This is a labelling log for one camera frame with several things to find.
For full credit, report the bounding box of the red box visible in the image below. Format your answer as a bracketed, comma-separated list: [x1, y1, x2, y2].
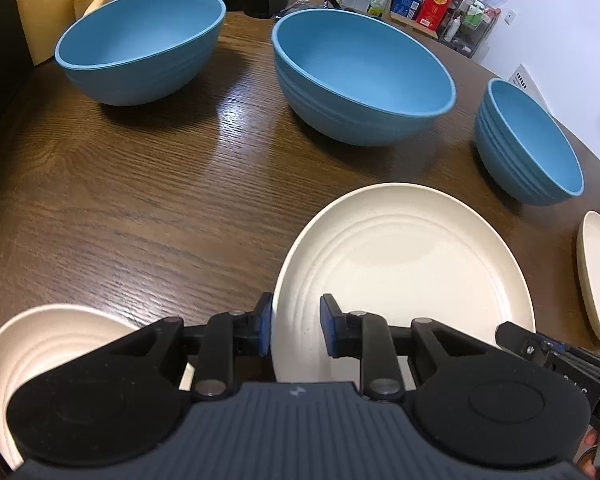
[415, 0, 452, 32]

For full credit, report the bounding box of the operator hand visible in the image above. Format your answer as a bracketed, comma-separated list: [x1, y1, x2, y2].
[577, 428, 600, 479]

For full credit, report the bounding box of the blue bowl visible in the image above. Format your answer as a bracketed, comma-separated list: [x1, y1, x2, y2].
[55, 0, 226, 106]
[272, 9, 456, 146]
[475, 78, 584, 206]

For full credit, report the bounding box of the metal storage rack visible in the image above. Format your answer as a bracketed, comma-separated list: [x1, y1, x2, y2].
[437, 0, 501, 58]

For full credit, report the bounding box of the white board against wall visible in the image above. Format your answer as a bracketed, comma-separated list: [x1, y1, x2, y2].
[508, 63, 550, 112]

